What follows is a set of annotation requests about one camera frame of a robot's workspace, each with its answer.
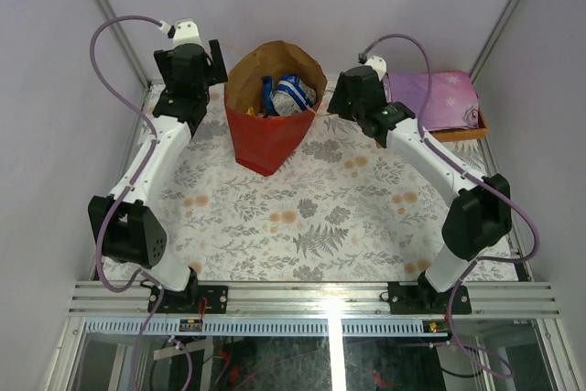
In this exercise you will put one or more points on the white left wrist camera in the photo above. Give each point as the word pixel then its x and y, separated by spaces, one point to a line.
pixel 184 31

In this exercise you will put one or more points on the orange wooden tray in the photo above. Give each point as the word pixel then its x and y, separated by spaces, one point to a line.
pixel 458 132

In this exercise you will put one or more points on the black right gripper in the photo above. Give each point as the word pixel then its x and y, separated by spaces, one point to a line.
pixel 337 104

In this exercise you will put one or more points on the red brown paper bag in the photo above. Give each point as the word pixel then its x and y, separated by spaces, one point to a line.
pixel 263 143

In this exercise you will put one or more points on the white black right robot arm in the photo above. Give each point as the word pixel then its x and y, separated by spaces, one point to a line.
pixel 476 219

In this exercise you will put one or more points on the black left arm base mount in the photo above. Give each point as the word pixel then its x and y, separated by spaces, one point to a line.
pixel 203 300

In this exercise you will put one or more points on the blue Doritos chip bag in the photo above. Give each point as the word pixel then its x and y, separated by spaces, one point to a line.
pixel 286 97

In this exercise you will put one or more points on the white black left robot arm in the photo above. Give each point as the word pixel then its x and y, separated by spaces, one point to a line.
pixel 124 224

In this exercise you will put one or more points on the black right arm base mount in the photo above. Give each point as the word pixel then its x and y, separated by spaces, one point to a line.
pixel 415 299

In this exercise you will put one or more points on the aluminium front rail frame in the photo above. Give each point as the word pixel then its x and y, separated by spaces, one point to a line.
pixel 273 308

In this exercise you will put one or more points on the purple snowflake cloth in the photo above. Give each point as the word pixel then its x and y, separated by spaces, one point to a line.
pixel 453 103

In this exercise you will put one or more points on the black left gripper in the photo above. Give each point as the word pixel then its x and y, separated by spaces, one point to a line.
pixel 216 61

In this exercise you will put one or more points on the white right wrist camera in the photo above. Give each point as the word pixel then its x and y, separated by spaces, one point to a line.
pixel 377 63

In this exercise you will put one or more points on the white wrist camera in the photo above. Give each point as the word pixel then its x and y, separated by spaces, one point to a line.
pixel 377 63
pixel 184 31

